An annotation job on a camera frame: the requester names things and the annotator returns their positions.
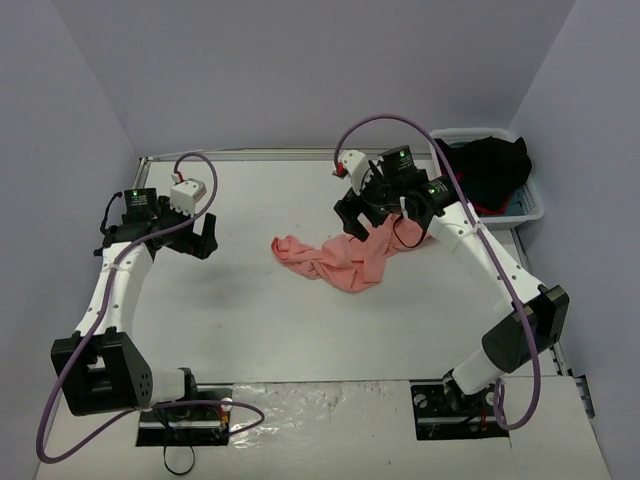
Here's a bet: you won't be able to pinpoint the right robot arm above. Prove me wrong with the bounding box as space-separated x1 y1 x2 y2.
334 146 569 413

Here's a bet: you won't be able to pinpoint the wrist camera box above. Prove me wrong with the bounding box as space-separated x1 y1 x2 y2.
169 179 207 217
334 150 369 195

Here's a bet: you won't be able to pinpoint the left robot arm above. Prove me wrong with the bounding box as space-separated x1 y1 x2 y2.
51 179 218 418

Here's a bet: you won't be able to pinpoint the black loop cable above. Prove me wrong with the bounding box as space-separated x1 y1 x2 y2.
162 441 197 476

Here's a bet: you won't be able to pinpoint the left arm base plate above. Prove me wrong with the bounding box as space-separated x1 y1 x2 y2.
135 405 230 447

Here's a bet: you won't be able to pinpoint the white plastic basket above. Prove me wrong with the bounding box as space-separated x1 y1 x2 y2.
430 127 544 229

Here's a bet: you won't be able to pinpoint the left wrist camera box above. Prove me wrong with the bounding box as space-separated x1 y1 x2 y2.
169 179 207 217

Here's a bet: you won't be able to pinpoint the black and red clothes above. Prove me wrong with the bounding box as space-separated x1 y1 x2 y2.
436 136 532 215

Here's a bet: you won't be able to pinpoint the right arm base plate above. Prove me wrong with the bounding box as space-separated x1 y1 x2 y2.
409 380 509 441

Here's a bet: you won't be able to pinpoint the pink t shirt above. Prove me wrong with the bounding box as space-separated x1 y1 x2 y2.
271 214 430 294

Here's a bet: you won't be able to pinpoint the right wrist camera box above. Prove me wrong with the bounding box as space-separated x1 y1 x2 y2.
334 150 369 195

